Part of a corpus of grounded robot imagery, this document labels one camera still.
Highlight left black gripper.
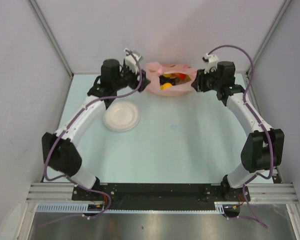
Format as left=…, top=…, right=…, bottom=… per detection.
left=112, top=58, right=150, bottom=92

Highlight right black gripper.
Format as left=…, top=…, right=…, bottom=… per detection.
left=191, top=66, right=222, bottom=92

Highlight red orange fake mango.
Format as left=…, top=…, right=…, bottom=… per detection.
left=170, top=72, right=187, bottom=80

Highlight yellow fake lemon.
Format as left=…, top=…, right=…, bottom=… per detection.
left=160, top=82, right=173, bottom=90

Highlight pink plastic bag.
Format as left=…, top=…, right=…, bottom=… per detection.
left=145, top=62, right=197, bottom=97

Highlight white paper plate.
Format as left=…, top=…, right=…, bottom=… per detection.
left=103, top=100, right=141, bottom=132

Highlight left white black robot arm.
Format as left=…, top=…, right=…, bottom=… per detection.
left=41, top=54, right=150, bottom=200

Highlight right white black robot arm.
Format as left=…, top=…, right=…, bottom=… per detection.
left=191, top=55, right=285, bottom=201

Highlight black fake grapes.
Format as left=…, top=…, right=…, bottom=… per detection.
left=159, top=75, right=180, bottom=86

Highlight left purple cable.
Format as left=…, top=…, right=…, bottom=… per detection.
left=37, top=49, right=143, bottom=227

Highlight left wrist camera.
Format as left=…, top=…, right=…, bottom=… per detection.
left=124, top=48, right=143, bottom=74

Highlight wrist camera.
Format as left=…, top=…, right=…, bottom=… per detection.
left=124, top=48, right=143, bottom=74
left=202, top=53, right=219, bottom=74

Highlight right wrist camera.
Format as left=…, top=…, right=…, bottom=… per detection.
left=202, top=53, right=219, bottom=74

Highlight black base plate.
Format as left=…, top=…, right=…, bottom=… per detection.
left=71, top=182, right=251, bottom=211

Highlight right aluminium frame post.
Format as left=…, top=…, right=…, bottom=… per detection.
left=245, top=0, right=293, bottom=77

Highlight aluminium frame post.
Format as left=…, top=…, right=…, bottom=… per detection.
left=27, top=0, right=74, bottom=80
left=245, top=0, right=293, bottom=77

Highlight white slotted cable duct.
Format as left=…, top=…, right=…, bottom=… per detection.
left=36, top=201, right=227, bottom=215

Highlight left aluminium frame post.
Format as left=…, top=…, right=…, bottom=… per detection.
left=27, top=0, right=74, bottom=80

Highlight aluminium front rail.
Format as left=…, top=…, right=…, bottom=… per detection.
left=26, top=183, right=299, bottom=204

